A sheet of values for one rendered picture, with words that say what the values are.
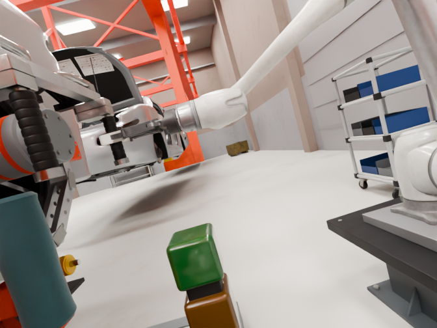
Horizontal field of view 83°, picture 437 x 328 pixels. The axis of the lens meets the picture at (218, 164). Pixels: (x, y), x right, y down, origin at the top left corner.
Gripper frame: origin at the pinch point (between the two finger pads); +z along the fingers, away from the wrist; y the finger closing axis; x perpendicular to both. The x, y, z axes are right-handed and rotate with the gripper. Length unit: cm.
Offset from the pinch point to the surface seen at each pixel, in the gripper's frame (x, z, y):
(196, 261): -19, -24, -57
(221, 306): -23, -25, -57
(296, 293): -83, -46, 28
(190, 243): -17, -24, -57
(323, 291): -83, -57, 25
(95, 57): 148, 89, 274
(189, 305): -22, -22, -57
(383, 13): 83, -263, 219
